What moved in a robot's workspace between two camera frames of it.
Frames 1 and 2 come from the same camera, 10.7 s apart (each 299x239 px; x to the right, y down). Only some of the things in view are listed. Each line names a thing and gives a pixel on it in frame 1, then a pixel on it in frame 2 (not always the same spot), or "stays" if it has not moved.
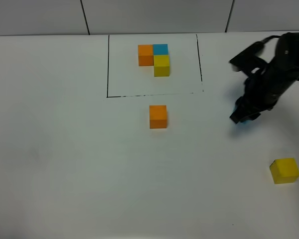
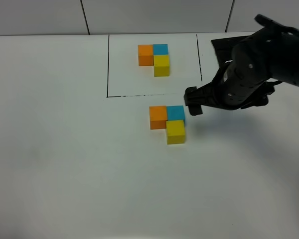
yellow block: (284, 171) to (175, 132)
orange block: (158, 116) stays
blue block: (246, 121) to (176, 112)
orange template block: (145, 55) stays
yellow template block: (161, 65) stays
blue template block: (160, 49) stays
